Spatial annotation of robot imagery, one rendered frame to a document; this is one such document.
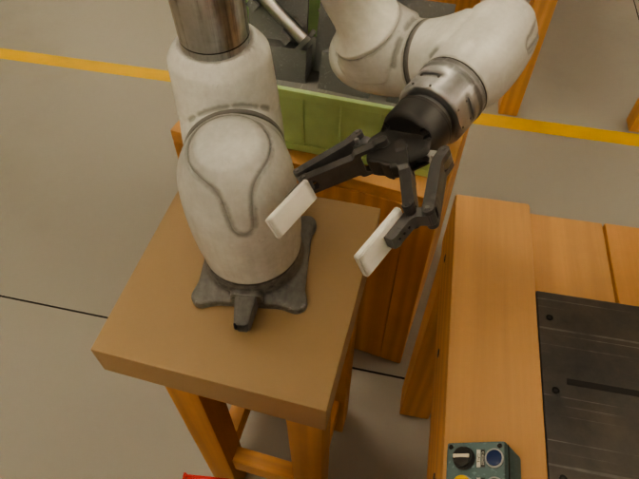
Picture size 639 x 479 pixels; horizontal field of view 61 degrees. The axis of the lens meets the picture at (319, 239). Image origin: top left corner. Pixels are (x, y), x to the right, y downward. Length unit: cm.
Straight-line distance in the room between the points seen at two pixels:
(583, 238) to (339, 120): 54
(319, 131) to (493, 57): 62
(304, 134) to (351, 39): 53
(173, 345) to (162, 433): 98
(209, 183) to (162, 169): 181
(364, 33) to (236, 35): 17
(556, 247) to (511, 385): 31
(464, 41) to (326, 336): 45
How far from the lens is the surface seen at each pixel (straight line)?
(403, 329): 166
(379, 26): 75
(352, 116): 118
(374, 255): 52
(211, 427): 123
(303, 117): 122
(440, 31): 72
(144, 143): 264
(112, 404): 190
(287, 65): 140
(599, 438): 88
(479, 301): 93
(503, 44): 70
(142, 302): 90
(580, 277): 105
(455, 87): 64
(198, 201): 69
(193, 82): 80
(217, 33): 77
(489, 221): 104
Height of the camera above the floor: 165
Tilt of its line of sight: 51 degrees down
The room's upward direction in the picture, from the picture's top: straight up
